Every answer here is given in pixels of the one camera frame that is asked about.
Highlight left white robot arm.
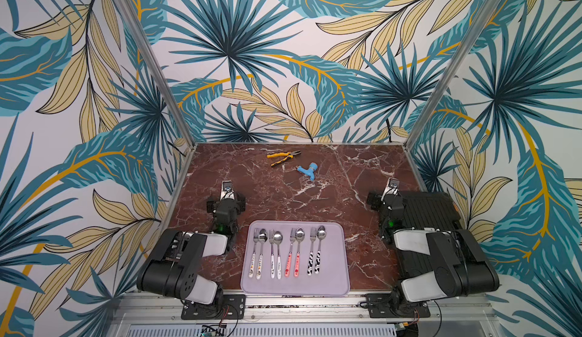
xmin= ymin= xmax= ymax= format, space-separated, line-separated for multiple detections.
xmin=136 ymin=191 xmax=246 ymax=306

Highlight aluminium front rail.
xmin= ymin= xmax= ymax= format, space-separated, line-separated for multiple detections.
xmin=106 ymin=291 xmax=504 ymax=336

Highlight spoon with white printed handle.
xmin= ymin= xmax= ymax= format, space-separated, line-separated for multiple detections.
xmin=256 ymin=229 xmax=268 ymax=280

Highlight spoon with checkered handle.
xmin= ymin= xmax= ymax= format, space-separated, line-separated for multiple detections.
xmin=314 ymin=226 xmax=327 ymax=274

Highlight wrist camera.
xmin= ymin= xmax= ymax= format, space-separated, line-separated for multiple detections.
xmin=220 ymin=181 xmax=236 ymax=201
xmin=382 ymin=178 xmax=400 ymax=197

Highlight fork with white printed handle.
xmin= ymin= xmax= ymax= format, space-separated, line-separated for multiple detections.
xmin=248 ymin=229 xmax=259 ymax=278

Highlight yellow black pliers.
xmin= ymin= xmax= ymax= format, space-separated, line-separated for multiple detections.
xmin=267 ymin=150 xmax=301 ymax=167

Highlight aluminium frame post left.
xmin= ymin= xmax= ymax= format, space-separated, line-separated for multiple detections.
xmin=113 ymin=0 xmax=196 ymax=150

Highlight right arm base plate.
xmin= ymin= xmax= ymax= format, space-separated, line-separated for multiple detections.
xmin=359 ymin=293 xmax=430 ymax=320

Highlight fork with pink handle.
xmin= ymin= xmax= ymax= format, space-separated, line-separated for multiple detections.
xmin=284 ymin=228 xmax=297 ymax=277

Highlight aluminium frame post right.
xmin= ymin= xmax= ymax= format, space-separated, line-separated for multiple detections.
xmin=404 ymin=0 xmax=501 ymax=153

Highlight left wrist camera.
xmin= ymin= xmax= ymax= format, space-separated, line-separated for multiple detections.
xmin=220 ymin=181 xmax=236 ymax=201

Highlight fork with checkered handle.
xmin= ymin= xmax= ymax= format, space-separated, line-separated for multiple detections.
xmin=307 ymin=227 xmax=317 ymax=276

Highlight blue hose nozzle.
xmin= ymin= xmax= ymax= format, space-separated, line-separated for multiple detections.
xmin=297 ymin=163 xmax=318 ymax=182

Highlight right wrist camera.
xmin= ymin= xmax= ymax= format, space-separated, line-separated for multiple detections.
xmin=382 ymin=178 xmax=400 ymax=197

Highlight aluminium frame post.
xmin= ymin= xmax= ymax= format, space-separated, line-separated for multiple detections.
xmin=113 ymin=0 xmax=196 ymax=150
xmin=404 ymin=0 xmax=501 ymax=153

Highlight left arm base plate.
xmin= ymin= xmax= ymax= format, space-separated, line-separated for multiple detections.
xmin=181 ymin=294 xmax=246 ymax=320

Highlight lilac placemat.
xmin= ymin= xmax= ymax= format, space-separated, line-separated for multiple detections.
xmin=240 ymin=220 xmax=350 ymax=297

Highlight black tool case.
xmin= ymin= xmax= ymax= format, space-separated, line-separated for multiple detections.
xmin=386 ymin=190 xmax=494 ymax=292

